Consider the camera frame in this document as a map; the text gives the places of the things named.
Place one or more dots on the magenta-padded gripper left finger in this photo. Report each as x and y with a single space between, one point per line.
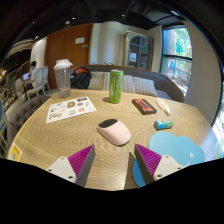
63 166

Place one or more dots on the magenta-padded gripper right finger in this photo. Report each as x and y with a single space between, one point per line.
166 165

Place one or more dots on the pink computer mouse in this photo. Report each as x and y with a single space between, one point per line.
115 131

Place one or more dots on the blue cloud-shaped mouse pad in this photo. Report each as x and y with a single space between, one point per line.
176 146

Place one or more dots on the green and blue gum pack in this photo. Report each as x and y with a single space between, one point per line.
163 124

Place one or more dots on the yellow square sticker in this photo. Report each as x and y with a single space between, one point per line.
15 152

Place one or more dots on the white sticker sheet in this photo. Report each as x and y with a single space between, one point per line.
70 109

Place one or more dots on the small white tube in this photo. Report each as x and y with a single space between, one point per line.
163 106

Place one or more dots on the black and orange flat box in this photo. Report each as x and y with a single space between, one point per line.
144 106

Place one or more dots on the grey tufted chair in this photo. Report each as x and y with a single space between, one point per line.
23 115

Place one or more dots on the striped cushion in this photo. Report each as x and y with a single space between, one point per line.
128 84
99 81
145 86

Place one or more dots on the grey curved sofa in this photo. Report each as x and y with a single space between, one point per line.
166 83

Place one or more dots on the clear shaker bottle white lid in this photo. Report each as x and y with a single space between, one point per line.
63 81

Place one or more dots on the black backpack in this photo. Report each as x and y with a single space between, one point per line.
80 79

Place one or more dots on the green drink can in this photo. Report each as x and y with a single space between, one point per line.
116 86

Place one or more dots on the person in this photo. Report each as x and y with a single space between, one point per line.
32 71

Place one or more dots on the glass-door cabinet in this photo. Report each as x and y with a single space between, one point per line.
138 50

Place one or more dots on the brown wooden door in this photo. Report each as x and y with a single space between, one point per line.
63 46

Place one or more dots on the white door sign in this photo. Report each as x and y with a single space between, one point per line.
79 40

